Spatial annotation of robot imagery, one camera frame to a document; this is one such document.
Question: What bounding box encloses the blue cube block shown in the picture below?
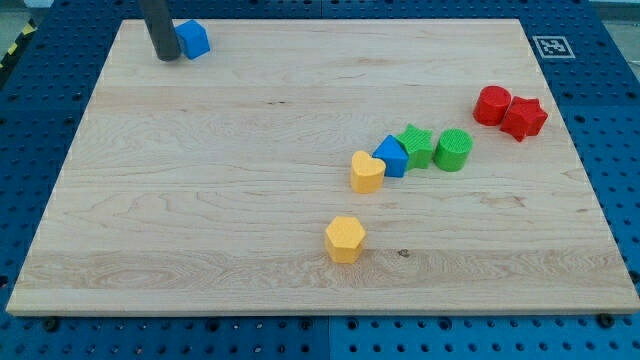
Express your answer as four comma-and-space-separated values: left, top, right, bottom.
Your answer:
175, 20, 211, 60

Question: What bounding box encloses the yellow heart block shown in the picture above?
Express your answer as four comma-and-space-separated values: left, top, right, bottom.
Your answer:
350, 150, 386, 194

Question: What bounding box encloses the yellow hexagon block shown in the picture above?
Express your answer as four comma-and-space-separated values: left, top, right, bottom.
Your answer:
325, 216, 366, 264

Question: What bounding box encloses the blue triangle block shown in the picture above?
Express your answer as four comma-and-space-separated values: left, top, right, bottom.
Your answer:
373, 135, 408, 178

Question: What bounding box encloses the green star block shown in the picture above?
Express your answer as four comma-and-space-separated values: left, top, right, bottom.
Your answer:
395, 124, 434, 171

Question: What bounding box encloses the green cylinder block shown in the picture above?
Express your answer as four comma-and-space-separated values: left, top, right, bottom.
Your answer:
433, 128, 473, 172

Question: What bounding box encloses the red cylinder block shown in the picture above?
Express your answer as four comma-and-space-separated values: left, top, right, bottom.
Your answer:
472, 85, 512, 126

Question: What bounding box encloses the red star block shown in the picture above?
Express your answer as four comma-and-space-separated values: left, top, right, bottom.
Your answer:
500, 96, 548, 142

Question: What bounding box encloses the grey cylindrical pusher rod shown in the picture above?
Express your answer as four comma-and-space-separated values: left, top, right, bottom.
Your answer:
138, 0, 181, 62

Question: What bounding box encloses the white fiducial marker tag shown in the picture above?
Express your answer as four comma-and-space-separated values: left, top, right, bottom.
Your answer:
533, 35, 575, 59

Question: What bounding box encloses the yellow black hazard tape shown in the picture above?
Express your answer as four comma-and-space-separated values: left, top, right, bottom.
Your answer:
1, 18, 37, 73

